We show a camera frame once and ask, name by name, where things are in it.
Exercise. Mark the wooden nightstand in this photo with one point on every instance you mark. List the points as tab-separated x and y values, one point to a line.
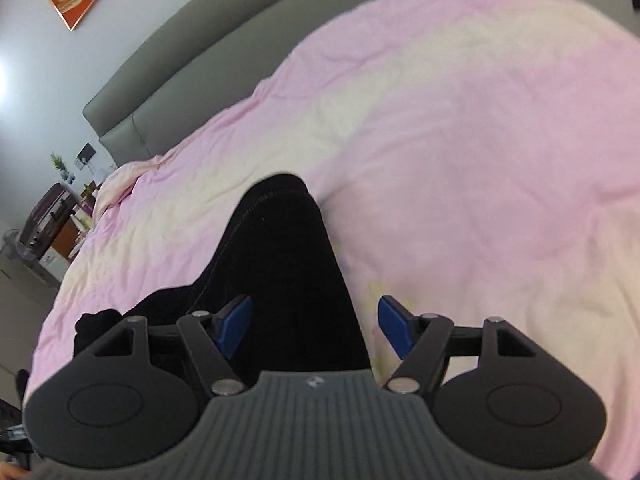
65	240

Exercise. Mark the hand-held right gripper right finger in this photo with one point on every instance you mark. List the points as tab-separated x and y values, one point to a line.
396	327

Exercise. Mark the black wall socket panel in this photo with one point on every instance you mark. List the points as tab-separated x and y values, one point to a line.
87	152

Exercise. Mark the grey padded headboard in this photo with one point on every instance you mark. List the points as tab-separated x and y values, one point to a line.
190	70

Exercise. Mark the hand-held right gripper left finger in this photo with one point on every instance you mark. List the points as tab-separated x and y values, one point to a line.
235	325

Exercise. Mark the pink floral bed sheet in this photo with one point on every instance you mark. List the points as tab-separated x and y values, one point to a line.
475	135

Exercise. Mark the grey standing fan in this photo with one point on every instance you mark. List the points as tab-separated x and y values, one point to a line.
10	242

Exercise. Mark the black pants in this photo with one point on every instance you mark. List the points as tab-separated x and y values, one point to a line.
285	285

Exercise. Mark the small potted green plant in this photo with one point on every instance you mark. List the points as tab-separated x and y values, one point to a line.
61	165

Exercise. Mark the purple suitcase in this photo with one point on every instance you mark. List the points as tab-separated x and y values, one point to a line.
46	220

